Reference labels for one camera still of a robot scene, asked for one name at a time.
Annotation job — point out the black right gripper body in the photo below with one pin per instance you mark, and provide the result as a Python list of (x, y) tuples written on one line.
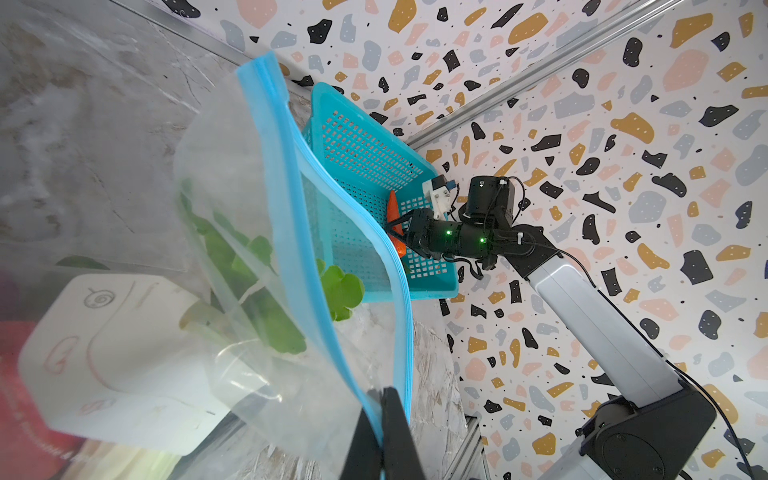
[(484, 232)]

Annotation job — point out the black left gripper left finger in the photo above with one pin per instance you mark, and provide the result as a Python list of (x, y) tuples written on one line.
[(364, 457)]

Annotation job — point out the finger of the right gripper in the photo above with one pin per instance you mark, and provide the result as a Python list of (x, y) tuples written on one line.
[(398, 239), (401, 220)]

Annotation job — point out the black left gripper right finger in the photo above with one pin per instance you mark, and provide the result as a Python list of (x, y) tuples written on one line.
[(400, 459)]

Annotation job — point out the clear zip top bag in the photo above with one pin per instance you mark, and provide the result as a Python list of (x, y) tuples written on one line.
[(167, 318)]

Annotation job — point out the white radish toy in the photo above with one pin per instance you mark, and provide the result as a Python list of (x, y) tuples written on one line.
[(343, 291)]

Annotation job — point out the red strawberry toy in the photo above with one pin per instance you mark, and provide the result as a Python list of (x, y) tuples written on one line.
[(29, 449)]

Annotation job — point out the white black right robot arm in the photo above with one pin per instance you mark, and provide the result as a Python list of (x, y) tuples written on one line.
[(659, 418)]

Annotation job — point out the teal plastic basket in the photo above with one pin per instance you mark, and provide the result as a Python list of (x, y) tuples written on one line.
[(368, 162)]

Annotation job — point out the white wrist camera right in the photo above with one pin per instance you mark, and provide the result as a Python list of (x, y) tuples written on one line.
[(441, 195)]

